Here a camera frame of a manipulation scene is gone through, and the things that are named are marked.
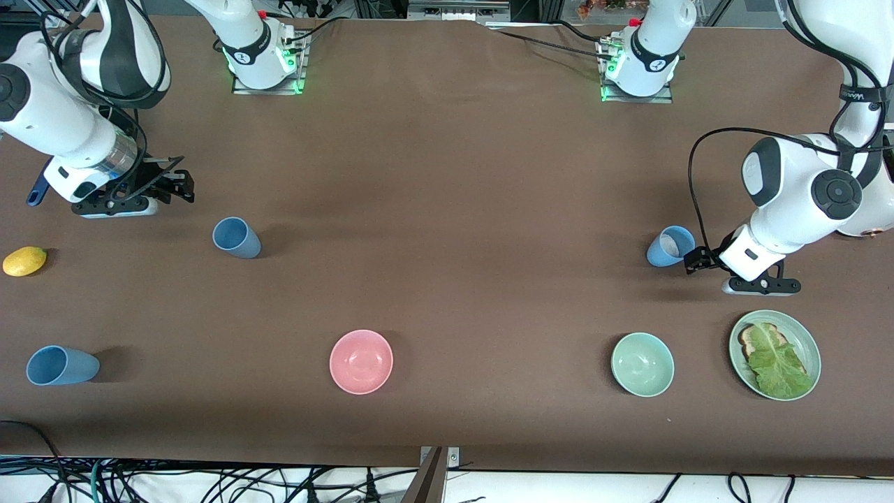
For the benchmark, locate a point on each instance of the yellow lemon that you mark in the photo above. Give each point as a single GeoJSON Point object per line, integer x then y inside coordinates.
{"type": "Point", "coordinates": [24, 261]}

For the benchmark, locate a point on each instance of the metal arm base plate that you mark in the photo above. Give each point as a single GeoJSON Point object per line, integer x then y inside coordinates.
{"type": "Point", "coordinates": [660, 98]}
{"type": "Point", "coordinates": [241, 87]}

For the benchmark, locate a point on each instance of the pink bowl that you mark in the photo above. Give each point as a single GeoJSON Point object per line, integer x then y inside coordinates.
{"type": "Point", "coordinates": [361, 362]}

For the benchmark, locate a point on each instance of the dark blue saucepan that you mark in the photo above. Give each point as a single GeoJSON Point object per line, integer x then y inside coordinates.
{"type": "Point", "coordinates": [38, 190]}

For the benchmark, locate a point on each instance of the mint green bowl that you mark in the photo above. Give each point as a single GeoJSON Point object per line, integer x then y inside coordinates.
{"type": "Point", "coordinates": [642, 365]}

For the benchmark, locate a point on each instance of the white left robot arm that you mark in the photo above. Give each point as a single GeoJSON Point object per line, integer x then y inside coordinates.
{"type": "Point", "coordinates": [793, 188]}

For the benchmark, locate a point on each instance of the toasted bread slice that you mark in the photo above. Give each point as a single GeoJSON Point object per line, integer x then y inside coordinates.
{"type": "Point", "coordinates": [749, 342]}

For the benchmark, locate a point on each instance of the mint green plate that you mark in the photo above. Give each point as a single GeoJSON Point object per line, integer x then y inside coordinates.
{"type": "Point", "coordinates": [810, 349]}

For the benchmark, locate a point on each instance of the silver metal frame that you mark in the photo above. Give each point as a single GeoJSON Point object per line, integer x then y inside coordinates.
{"type": "Point", "coordinates": [457, 10]}

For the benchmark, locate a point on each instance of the small metal bracket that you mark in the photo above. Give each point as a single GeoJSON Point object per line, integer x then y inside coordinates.
{"type": "Point", "coordinates": [454, 457]}

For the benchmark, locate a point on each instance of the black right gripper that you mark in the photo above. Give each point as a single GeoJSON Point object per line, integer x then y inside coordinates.
{"type": "Point", "coordinates": [155, 181]}

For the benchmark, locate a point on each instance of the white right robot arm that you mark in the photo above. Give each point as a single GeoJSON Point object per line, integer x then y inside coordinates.
{"type": "Point", "coordinates": [63, 126]}

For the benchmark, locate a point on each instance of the white paper ball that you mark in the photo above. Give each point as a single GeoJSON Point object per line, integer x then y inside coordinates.
{"type": "Point", "coordinates": [674, 243]}

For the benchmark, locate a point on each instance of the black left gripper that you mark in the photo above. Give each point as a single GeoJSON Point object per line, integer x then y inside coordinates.
{"type": "Point", "coordinates": [707, 258]}

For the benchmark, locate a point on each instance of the blue cup holding white paper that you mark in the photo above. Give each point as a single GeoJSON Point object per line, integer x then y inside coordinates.
{"type": "Point", "coordinates": [656, 255]}

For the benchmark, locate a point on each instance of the white toaster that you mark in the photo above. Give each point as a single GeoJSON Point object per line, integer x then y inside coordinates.
{"type": "Point", "coordinates": [876, 225]}

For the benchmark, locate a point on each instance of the green lettuce leaf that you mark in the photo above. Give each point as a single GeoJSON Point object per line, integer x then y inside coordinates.
{"type": "Point", "coordinates": [779, 370]}

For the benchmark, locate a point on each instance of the dark camera post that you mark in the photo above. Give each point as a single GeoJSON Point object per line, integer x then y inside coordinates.
{"type": "Point", "coordinates": [426, 482]}

